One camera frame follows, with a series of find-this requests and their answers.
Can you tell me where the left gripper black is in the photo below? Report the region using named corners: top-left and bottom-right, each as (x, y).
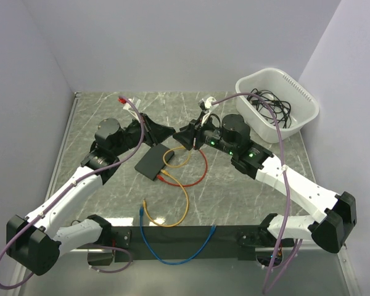
top-left (113, 113), bottom-right (176, 157)

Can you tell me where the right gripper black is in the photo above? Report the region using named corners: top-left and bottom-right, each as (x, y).
top-left (173, 111), bottom-right (237, 155)

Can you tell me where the orange ethernet cable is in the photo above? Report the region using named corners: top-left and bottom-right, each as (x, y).
top-left (142, 168), bottom-right (190, 228)
top-left (162, 146), bottom-right (191, 168)

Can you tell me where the black network switch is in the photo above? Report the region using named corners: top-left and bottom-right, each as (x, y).
top-left (134, 144), bottom-right (169, 181)

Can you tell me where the red ethernet cable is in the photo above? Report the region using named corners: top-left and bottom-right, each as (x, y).
top-left (157, 147), bottom-right (209, 187)

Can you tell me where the blue ethernet cable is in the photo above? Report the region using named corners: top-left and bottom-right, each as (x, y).
top-left (139, 207), bottom-right (216, 265)

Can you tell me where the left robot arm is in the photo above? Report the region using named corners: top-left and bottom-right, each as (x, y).
top-left (6, 113), bottom-right (175, 276)

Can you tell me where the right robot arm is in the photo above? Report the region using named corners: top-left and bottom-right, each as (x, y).
top-left (173, 114), bottom-right (356, 253)

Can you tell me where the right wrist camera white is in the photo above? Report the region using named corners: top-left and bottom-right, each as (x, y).
top-left (199, 96), bottom-right (216, 126)

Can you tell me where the black cable bundle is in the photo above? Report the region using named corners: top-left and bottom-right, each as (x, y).
top-left (245, 88), bottom-right (293, 129)

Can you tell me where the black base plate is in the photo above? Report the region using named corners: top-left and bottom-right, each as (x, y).
top-left (95, 225), bottom-right (276, 262)

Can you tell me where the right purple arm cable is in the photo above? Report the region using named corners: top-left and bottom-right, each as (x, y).
top-left (211, 92), bottom-right (303, 295)

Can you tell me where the aluminium rail frame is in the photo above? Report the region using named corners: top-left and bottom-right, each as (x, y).
top-left (10, 92), bottom-right (82, 284)

